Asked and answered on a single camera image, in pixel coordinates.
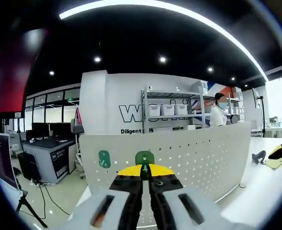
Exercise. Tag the black tripod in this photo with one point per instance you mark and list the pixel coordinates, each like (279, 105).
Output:
(23, 200)

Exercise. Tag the dark grey bracket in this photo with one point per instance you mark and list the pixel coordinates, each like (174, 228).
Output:
(259, 157)

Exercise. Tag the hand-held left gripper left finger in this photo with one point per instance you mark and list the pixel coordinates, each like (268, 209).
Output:
(100, 210)

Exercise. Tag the white storage bin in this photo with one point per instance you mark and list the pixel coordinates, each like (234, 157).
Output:
(180, 109)
(167, 110)
(153, 111)

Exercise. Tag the green hook assembly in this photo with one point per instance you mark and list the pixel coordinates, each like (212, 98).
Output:
(144, 157)
(104, 159)

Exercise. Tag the long ceiling strip light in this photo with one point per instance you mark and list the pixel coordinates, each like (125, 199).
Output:
(69, 13)

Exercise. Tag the white perforated mounting plate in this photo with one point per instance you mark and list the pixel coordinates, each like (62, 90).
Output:
(198, 153)

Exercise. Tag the black light stand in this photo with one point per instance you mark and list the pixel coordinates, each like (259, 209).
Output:
(263, 115)

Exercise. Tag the dark grey office desk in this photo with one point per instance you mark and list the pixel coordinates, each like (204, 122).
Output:
(59, 158)

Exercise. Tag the yellow green cloth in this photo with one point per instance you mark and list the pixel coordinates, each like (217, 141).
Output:
(276, 164)

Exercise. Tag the small potted plant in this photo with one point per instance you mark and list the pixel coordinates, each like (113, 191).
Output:
(273, 119)

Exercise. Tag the computer monitor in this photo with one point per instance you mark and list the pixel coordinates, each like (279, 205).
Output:
(2, 158)

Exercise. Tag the black background monitor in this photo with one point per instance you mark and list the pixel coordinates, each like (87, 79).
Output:
(40, 129)
(60, 129)

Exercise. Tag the white chair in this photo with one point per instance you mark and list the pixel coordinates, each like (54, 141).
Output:
(79, 159)

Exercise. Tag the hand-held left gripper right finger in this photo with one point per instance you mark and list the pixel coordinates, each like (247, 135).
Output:
(191, 210)

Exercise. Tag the grey metal shelf rack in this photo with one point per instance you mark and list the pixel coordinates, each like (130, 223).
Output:
(172, 94)

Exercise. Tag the black computer tower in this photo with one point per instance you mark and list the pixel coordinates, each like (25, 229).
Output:
(28, 166)

